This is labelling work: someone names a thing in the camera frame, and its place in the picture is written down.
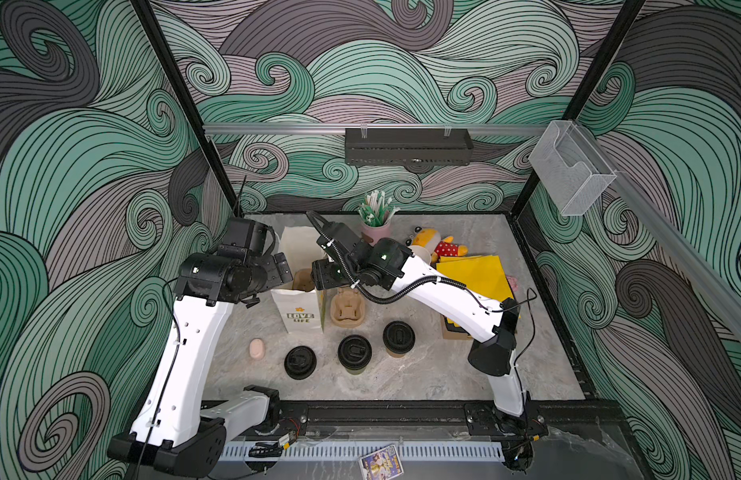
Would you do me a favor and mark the yellow napkin stack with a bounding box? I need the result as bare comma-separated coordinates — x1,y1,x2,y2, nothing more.
436,255,514,301

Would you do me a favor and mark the wrapped straws bundle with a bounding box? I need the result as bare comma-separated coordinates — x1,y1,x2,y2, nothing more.
358,190,400,228

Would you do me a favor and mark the colourful card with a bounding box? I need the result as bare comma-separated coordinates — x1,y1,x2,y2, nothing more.
358,445,405,480

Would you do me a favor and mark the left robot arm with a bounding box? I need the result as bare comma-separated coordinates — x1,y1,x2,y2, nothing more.
108,218,292,478

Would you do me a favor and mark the brown cardboard cup carrier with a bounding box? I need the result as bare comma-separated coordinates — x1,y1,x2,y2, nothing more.
330,288,366,329

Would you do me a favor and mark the clear acrylic wall holder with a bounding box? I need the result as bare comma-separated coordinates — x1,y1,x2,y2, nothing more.
530,120,617,217

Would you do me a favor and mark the pink small object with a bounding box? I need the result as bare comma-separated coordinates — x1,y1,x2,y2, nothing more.
248,338,266,360

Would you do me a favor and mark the yellow plush toy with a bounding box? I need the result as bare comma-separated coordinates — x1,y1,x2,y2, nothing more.
405,226,469,263

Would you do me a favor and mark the black cup lid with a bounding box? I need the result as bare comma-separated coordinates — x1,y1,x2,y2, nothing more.
383,321,416,354
338,335,373,369

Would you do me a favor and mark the black wall shelf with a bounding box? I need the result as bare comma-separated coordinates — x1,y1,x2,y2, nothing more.
344,127,475,166

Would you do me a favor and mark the white cable duct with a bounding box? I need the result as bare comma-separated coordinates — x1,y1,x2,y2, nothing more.
219,440,507,464

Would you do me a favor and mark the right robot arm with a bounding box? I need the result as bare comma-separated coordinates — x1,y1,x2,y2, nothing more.
306,211,526,417

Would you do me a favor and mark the stack of black lids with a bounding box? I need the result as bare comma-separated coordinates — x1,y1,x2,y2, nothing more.
284,346,316,380

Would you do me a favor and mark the white paper bag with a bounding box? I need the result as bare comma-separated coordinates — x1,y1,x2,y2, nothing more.
272,226,326,334

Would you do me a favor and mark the pink straw holder cup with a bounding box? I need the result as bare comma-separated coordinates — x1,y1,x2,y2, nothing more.
362,220,392,245

